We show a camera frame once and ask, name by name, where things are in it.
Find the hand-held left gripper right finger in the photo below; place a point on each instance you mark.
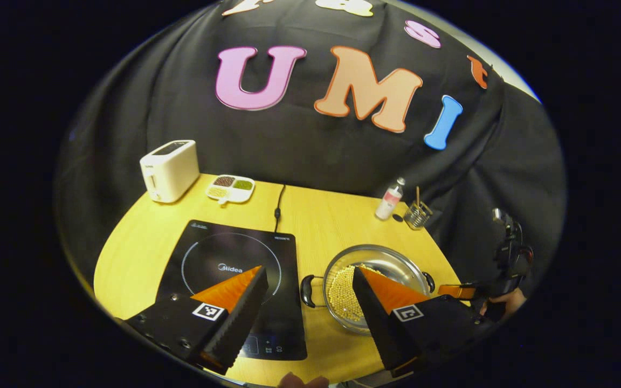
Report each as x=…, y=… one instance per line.
x=375, y=318

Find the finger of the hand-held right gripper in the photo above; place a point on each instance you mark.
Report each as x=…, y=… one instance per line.
x=459, y=291

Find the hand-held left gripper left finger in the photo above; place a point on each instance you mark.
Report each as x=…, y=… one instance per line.
x=243, y=315

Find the pile of soybeans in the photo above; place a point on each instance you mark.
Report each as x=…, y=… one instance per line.
x=342, y=293

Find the black induction cooktop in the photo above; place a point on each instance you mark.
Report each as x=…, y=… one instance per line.
x=219, y=242

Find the glass jar with sticks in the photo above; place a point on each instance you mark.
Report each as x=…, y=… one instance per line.
x=417, y=215

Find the small clear bottle pink label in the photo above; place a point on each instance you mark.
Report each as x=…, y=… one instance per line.
x=388, y=202

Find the white divided dish of beans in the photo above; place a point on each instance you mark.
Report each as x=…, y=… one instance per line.
x=229, y=189

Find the white toaster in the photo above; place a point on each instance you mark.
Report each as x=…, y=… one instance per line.
x=173, y=170

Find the black backdrop cloth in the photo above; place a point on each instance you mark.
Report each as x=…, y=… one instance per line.
x=299, y=145

